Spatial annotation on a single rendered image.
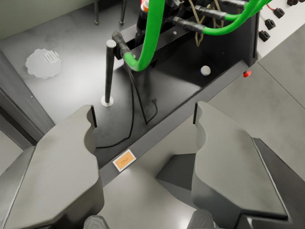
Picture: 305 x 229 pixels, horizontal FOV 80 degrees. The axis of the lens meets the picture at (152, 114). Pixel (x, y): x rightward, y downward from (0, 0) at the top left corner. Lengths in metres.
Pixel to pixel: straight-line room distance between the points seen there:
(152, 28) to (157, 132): 0.35
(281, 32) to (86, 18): 0.72
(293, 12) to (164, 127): 0.72
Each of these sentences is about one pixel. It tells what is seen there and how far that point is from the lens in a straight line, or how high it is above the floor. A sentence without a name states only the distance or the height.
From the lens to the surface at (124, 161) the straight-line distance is 0.47.
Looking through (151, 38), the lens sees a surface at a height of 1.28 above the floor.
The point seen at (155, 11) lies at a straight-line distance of 0.18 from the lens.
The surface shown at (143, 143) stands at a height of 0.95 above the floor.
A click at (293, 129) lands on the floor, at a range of 2.37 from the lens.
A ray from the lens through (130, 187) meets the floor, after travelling 1.46.
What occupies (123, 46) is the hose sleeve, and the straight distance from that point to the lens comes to 0.34.
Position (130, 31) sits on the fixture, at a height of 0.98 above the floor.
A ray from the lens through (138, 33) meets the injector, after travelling 0.52.
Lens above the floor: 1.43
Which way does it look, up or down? 70 degrees down
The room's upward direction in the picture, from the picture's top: 48 degrees clockwise
